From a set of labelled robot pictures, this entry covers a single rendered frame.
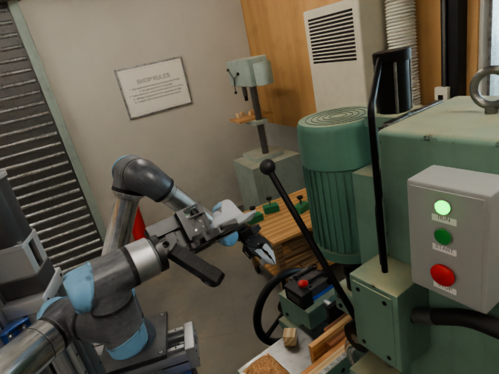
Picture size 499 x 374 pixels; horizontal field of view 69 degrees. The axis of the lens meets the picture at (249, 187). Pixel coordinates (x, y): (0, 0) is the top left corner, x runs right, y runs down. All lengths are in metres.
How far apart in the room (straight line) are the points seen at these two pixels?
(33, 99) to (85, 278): 3.02
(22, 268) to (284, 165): 2.56
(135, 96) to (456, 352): 3.34
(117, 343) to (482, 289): 0.57
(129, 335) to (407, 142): 0.56
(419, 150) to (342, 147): 0.20
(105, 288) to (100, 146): 3.06
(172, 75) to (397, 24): 2.20
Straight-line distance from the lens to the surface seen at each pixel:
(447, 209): 0.48
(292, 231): 2.37
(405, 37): 2.27
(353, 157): 0.72
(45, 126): 3.61
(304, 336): 1.11
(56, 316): 0.80
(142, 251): 0.67
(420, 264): 0.55
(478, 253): 0.50
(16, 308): 1.00
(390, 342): 0.66
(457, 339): 0.69
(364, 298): 0.64
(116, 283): 0.67
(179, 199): 1.26
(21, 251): 0.95
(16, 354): 0.76
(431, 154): 0.55
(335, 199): 0.76
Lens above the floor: 1.68
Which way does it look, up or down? 21 degrees down
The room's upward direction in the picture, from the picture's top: 12 degrees counter-clockwise
